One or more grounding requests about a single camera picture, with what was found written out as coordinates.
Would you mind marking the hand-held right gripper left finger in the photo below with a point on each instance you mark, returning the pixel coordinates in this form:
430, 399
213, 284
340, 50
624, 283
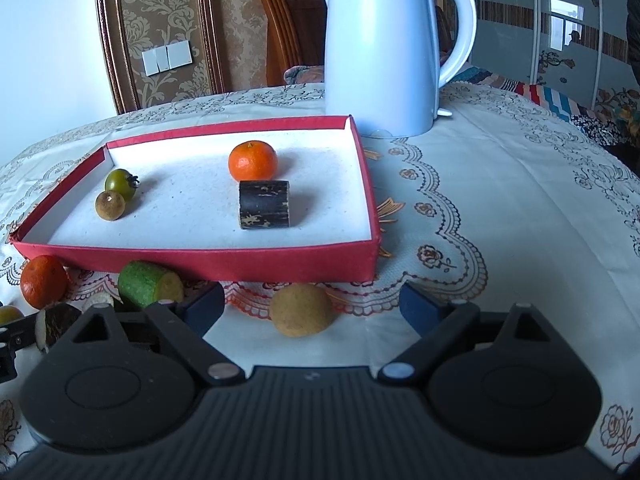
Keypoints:
205, 310

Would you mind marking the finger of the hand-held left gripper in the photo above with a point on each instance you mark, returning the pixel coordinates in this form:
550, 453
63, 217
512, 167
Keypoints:
7, 355

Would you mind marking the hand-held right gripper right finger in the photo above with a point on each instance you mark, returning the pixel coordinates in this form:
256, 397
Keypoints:
422, 307

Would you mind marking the green tomato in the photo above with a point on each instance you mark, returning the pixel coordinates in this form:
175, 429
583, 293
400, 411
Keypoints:
9, 315
119, 184

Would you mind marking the green cucumber piece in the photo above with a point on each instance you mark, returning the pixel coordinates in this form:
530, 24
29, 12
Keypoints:
145, 282

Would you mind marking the orange mandarin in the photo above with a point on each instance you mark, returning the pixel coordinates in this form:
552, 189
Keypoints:
42, 280
252, 162

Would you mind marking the red cardboard tray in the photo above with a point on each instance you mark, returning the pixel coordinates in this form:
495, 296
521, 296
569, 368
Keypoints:
200, 220

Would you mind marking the brown kiwi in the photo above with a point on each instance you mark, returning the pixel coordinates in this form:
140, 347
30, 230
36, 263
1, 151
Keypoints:
300, 310

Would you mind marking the small brown longan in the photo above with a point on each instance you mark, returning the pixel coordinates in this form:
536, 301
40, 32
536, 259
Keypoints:
110, 206

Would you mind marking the floral lace tablecloth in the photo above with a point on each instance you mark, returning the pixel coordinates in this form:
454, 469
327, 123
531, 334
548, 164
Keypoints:
500, 235

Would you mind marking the white kettle base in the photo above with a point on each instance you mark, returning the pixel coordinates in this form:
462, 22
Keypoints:
442, 112

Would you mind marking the striped bedding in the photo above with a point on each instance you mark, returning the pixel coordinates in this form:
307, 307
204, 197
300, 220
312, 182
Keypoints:
550, 100

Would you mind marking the white electric kettle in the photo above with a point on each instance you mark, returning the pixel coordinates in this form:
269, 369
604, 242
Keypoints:
375, 60

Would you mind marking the patterned blanket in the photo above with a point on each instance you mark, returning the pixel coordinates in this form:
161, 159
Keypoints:
305, 75

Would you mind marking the wooden chair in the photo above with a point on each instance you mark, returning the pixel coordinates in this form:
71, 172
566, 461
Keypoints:
295, 30

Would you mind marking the floral sliding-door wardrobe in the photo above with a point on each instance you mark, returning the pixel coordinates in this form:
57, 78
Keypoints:
565, 20

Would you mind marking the white wall switch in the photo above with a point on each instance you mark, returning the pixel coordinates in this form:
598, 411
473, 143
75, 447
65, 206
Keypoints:
167, 57

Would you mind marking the golden wall moulding frame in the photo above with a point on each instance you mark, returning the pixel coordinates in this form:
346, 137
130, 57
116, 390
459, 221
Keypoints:
107, 35

